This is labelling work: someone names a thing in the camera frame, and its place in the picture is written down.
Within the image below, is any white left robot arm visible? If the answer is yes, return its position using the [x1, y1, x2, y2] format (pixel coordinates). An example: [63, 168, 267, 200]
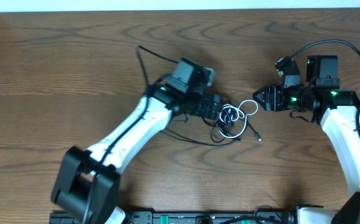
[50, 83, 221, 223]

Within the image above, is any black left camera cable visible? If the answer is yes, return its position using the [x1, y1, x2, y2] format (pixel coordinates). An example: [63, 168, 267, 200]
[82, 45, 181, 224]

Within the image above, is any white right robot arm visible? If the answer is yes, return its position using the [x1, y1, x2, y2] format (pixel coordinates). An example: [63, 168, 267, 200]
[253, 85, 360, 223]

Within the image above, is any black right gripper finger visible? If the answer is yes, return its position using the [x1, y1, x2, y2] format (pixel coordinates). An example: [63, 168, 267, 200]
[253, 93, 269, 110]
[253, 86, 269, 96]

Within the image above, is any thick black USB cable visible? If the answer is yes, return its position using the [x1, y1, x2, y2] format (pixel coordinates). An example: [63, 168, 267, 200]
[159, 102, 249, 147]

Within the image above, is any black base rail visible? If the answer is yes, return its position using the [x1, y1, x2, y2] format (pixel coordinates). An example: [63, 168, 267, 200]
[49, 205, 339, 224]

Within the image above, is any white USB cable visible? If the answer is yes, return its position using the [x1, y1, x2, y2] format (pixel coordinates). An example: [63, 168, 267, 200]
[219, 99, 259, 140]

